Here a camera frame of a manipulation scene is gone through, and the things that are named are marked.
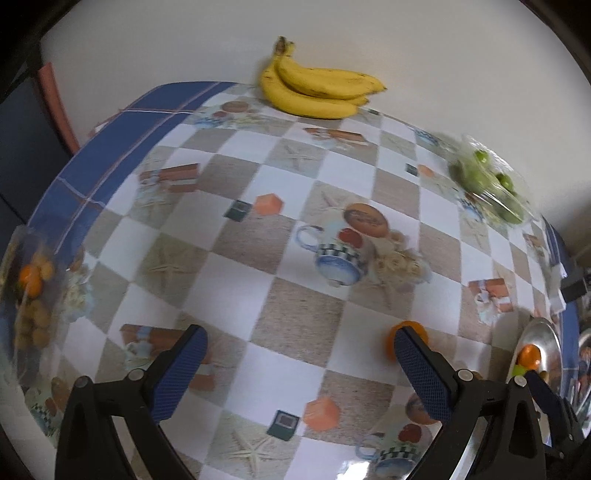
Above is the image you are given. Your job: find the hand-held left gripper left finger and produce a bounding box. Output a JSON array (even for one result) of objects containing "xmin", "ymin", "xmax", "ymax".
[{"xmin": 54, "ymin": 324, "xmax": 208, "ymax": 480}]

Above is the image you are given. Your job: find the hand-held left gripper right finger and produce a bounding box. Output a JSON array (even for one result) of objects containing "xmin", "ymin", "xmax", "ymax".
[{"xmin": 394, "ymin": 325, "xmax": 550, "ymax": 480}]

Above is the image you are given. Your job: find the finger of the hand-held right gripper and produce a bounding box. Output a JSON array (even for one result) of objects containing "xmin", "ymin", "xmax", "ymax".
[{"xmin": 526, "ymin": 369, "xmax": 585, "ymax": 448}]

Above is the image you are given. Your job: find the orange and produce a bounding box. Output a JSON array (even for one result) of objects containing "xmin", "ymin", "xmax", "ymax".
[
  {"xmin": 18, "ymin": 264, "xmax": 44, "ymax": 296},
  {"xmin": 387, "ymin": 320, "xmax": 430, "ymax": 363},
  {"xmin": 517, "ymin": 345, "xmax": 542, "ymax": 371}
]

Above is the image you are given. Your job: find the large metal bowl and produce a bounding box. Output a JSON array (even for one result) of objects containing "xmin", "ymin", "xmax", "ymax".
[{"xmin": 505, "ymin": 318, "xmax": 566, "ymax": 402}]

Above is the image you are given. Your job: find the clear plastic tray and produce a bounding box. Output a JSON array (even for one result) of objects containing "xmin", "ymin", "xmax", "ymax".
[{"xmin": 0, "ymin": 226, "xmax": 88, "ymax": 370}]

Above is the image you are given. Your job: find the shiny metal pot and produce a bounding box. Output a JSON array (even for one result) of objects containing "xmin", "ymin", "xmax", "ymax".
[{"xmin": 575, "ymin": 328, "xmax": 591, "ymax": 407}]

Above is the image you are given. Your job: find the white box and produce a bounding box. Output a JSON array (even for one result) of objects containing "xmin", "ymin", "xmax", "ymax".
[{"xmin": 547, "ymin": 263, "xmax": 568, "ymax": 315}]

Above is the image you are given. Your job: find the black box device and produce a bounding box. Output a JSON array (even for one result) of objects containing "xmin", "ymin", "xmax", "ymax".
[{"xmin": 560, "ymin": 272, "xmax": 588, "ymax": 303}]

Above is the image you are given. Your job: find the pile of packed green apples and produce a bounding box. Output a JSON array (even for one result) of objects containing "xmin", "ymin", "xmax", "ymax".
[{"xmin": 450, "ymin": 150, "xmax": 527, "ymax": 224}]

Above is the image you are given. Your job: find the clear plastic clamshell container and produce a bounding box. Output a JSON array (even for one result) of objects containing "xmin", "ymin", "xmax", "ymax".
[{"xmin": 445, "ymin": 134, "xmax": 539, "ymax": 229}]

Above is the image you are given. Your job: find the dark blue panel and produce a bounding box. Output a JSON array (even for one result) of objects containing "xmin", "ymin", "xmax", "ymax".
[{"xmin": 0, "ymin": 78, "xmax": 70, "ymax": 227}]

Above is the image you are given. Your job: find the yellow banana bunch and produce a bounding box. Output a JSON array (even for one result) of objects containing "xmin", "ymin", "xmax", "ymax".
[{"xmin": 259, "ymin": 36, "xmax": 387, "ymax": 120}]

